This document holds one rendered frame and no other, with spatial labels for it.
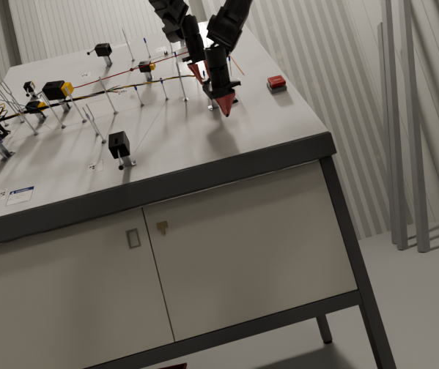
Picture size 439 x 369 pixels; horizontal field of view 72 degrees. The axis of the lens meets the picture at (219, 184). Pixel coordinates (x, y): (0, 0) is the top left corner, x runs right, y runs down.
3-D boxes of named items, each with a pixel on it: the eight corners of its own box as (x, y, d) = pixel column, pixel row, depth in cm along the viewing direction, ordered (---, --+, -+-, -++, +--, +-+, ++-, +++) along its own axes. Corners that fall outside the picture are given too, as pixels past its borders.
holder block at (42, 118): (28, 118, 116) (17, 102, 111) (50, 115, 115) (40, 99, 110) (23, 125, 113) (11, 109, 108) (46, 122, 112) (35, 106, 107)
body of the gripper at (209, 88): (202, 91, 91) (196, 67, 87) (232, 81, 93) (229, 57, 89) (210, 97, 86) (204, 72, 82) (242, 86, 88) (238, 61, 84)
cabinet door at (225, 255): (359, 289, 87) (319, 159, 90) (174, 343, 84) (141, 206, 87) (355, 287, 90) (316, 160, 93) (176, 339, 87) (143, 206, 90)
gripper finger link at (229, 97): (209, 115, 96) (204, 87, 91) (230, 108, 98) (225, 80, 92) (218, 122, 91) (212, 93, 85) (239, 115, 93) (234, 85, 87)
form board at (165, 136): (-73, 239, 84) (-78, 236, 83) (12, 70, 152) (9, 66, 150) (328, 135, 90) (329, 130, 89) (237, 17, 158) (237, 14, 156)
